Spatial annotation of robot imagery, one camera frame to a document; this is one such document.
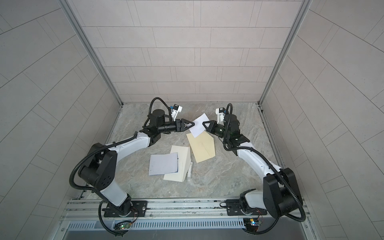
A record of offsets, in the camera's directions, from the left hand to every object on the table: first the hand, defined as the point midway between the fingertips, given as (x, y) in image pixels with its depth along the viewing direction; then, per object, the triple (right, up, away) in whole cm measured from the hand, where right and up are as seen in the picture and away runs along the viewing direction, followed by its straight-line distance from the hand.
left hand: (195, 124), depth 77 cm
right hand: (+4, 0, +1) cm, 4 cm away
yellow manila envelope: (+4, -15, +16) cm, 23 cm away
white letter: (+2, -2, +1) cm, 3 cm away
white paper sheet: (-19, -24, +9) cm, 32 cm away
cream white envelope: (-7, -22, +10) cm, 25 cm away
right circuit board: (+26, -45, -9) cm, 53 cm away
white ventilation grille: (-17, -45, -9) cm, 49 cm away
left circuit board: (-30, -43, -13) cm, 54 cm away
